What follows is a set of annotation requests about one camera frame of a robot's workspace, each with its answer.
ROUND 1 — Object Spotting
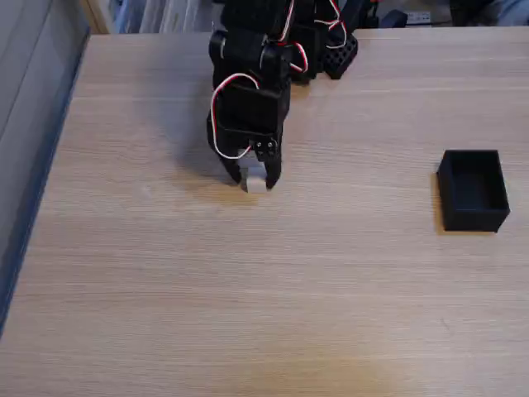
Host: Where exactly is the white curtain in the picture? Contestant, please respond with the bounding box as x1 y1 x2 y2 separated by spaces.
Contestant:
138 0 216 35

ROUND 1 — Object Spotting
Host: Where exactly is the black open box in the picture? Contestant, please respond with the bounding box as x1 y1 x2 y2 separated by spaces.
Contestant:
436 149 512 232

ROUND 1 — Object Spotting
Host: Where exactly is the white block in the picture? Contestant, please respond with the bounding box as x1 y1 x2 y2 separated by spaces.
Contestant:
241 165 268 194

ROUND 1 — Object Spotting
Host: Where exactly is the wooden frame post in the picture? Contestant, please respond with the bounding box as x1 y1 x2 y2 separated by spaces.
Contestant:
78 0 111 36

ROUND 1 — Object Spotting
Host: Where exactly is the white and red gripper cable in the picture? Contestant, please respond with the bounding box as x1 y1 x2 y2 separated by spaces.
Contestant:
210 73 261 161

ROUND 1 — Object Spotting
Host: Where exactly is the small black object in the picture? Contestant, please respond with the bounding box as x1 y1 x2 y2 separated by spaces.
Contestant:
379 9 409 29

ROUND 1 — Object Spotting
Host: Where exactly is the white and red arm cable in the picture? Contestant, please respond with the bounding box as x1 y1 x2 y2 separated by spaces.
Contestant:
277 0 349 74

